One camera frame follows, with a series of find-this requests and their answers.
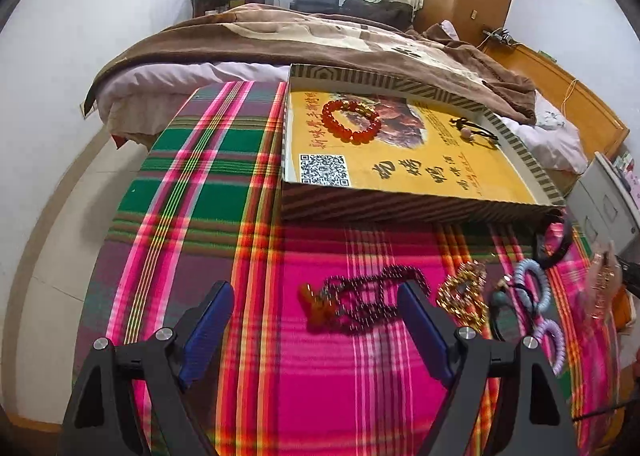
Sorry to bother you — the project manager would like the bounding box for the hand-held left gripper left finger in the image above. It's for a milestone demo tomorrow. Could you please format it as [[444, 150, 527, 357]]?
[[60, 280, 236, 456]]

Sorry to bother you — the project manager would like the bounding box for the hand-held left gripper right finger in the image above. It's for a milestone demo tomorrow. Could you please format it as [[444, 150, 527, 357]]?
[[396, 280, 581, 456]]

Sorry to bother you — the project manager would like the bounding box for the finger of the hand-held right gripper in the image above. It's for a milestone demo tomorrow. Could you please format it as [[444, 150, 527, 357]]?
[[614, 256, 640, 297]]

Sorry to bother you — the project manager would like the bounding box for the clear white hair claw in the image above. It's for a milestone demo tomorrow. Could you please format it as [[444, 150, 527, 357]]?
[[582, 241, 623, 321]]

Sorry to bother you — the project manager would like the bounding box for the gold chain bracelet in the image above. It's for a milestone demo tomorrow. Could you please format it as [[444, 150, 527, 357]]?
[[436, 261, 491, 329]]

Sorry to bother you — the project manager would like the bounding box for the black wristband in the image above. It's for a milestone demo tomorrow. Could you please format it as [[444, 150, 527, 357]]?
[[532, 218, 576, 269]]

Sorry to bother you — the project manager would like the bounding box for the dark bead necklace orange pendant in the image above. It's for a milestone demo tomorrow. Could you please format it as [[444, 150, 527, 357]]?
[[299, 267, 432, 335]]

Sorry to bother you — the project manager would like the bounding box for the black hair tie teal bead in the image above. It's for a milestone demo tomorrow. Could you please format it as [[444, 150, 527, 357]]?
[[487, 276, 536, 341]]

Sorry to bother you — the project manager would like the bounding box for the purple spiral hair tie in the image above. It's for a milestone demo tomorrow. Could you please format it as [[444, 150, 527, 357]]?
[[512, 258, 551, 309], [532, 318, 566, 377]]

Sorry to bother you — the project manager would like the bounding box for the yellow printed cardboard tray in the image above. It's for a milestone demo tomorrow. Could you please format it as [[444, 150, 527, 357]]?
[[280, 64, 566, 225]]

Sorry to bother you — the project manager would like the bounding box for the black hair tie pink bead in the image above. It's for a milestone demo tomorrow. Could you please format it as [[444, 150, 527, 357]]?
[[449, 117, 501, 145]]

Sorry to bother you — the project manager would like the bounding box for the red bead bracelet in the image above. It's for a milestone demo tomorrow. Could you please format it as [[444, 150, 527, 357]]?
[[321, 98, 383, 145]]

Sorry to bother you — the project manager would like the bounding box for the grey nightstand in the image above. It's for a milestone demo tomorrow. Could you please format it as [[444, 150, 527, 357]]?
[[565, 151, 640, 257]]

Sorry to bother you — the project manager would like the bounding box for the plaid pink green cloth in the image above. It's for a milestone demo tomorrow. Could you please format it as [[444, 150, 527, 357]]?
[[82, 80, 623, 456]]

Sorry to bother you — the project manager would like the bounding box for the white floral pillow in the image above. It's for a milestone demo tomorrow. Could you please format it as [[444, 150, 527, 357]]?
[[500, 96, 588, 174]]

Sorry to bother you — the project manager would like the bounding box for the wooden headboard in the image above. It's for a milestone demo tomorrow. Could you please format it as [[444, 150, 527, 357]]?
[[482, 43, 631, 171]]

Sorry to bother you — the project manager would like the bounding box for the bed with pale sheet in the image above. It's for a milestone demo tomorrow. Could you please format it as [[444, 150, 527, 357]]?
[[84, 3, 631, 177]]

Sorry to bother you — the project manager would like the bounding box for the brown paw print blanket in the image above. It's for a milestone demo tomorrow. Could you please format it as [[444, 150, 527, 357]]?
[[84, 3, 538, 127]]

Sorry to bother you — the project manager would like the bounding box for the dark brown cloth heap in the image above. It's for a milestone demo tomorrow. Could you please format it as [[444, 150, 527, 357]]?
[[342, 0, 416, 29]]

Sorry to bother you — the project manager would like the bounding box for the small desk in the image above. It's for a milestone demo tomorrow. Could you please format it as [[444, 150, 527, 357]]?
[[190, 0, 278, 19]]

